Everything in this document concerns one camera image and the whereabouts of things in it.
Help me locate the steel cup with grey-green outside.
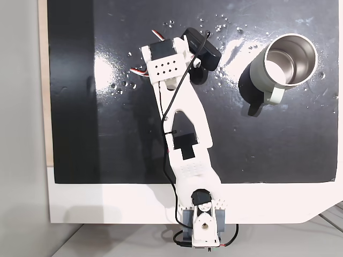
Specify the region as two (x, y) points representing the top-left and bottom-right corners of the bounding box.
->
(248, 33), (319, 105)

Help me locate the black glossy mat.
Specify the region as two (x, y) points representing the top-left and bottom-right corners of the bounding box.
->
(47, 0), (340, 185)

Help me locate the grey-blue table clamp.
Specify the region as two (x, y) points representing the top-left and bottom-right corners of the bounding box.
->
(181, 208), (227, 242)

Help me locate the black camera box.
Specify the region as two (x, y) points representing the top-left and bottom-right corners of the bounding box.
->
(181, 27), (222, 86)

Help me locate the black looped cable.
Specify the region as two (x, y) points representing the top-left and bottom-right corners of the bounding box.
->
(173, 223), (240, 249)

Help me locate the grey metal frame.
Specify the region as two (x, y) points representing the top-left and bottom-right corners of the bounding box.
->
(317, 200), (343, 234)

